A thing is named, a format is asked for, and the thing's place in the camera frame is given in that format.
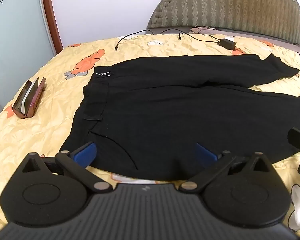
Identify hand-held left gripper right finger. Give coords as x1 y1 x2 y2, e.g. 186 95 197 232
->
179 143 273 193

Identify frosted glass door, flower print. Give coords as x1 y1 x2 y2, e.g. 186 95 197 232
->
0 0 56 128

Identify black pants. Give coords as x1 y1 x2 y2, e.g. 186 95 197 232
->
61 53 300 181

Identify olive quilted headboard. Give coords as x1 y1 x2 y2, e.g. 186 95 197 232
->
147 0 300 49

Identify black power adapter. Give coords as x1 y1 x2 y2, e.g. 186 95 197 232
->
219 37 237 50

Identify brown eyeglass case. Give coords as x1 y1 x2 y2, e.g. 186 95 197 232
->
12 77 46 119

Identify wooden door frame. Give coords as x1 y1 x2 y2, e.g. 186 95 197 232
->
39 0 64 54

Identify yellow carrot-print blanket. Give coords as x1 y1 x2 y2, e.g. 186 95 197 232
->
0 33 300 235

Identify pink crumpled cloth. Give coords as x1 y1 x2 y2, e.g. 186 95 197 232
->
190 26 217 34

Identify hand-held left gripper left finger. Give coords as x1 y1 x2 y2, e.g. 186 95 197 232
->
21 142 113 193

